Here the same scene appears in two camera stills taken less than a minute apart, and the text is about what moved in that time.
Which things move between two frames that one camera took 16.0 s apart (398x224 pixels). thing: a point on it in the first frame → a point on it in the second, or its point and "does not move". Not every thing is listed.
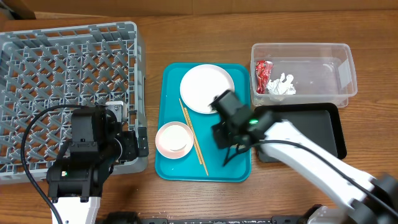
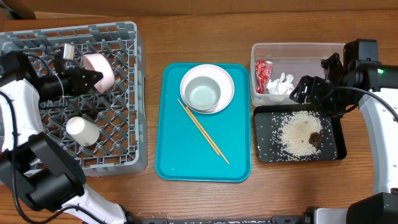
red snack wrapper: x=263 y=70 does not move
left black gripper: x=131 y=151 → x=76 y=76
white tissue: x=278 y=87 does not move
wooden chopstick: x=190 y=132 → x=199 y=127
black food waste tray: x=321 y=121 does not move
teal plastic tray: x=204 y=162 does not move
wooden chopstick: x=196 y=142 → x=209 y=138
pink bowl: x=174 y=140 → x=101 y=63
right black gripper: x=219 y=134 → x=311 y=90
